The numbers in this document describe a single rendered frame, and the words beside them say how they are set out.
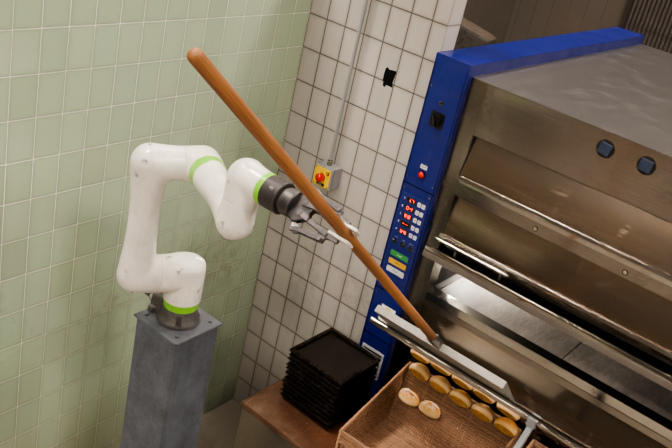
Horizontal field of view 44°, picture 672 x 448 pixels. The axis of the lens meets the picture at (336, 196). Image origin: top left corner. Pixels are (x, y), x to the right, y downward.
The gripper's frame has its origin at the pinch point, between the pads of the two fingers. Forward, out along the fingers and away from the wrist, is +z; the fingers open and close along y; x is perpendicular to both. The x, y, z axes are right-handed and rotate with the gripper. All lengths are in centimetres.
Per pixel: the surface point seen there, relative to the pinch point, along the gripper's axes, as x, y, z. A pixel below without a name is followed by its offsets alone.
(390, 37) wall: -82, -94, -78
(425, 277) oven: -140, -26, -33
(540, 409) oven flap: -155, -5, 32
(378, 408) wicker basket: -158, 30, -25
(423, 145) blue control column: -103, -65, -49
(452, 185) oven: -112, -58, -33
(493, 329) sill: -144, -21, 3
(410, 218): -123, -41, -45
